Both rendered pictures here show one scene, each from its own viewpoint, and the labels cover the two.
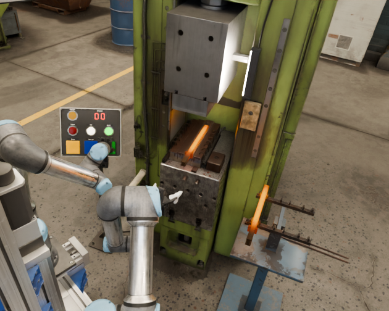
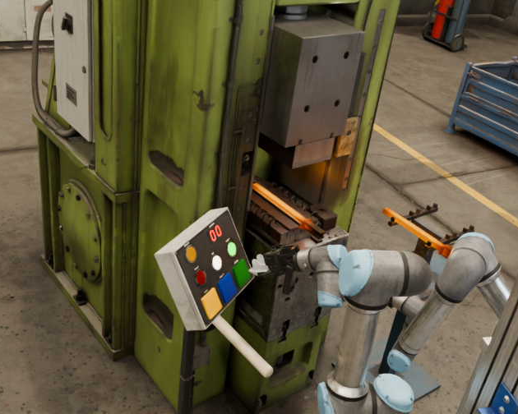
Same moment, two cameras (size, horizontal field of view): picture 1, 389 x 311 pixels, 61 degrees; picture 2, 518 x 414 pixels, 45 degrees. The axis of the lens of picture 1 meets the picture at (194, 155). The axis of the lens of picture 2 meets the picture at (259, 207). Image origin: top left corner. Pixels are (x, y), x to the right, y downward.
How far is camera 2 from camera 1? 2.05 m
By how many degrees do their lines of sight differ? 48
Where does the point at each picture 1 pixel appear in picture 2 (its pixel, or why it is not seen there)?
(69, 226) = not seen: outside the picture
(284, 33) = (379, 25)
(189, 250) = (293, 370)
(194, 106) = (319, 150)
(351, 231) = not seen: hidden behind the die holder
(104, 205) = (474, 277)
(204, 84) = (334, 116)
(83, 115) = (200, 244)
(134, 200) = (485, 251)
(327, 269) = not seen: hidden behind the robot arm
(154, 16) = (244, 49)
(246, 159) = (336, 196)
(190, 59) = (322, 89)
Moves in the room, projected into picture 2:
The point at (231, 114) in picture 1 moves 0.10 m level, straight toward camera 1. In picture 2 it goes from (260, 155) to (275, 163)
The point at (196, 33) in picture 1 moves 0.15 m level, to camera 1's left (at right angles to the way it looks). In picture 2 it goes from (332, 54) to (308, 62)
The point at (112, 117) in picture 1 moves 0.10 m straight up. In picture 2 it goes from (225, 226) to (228, 200)
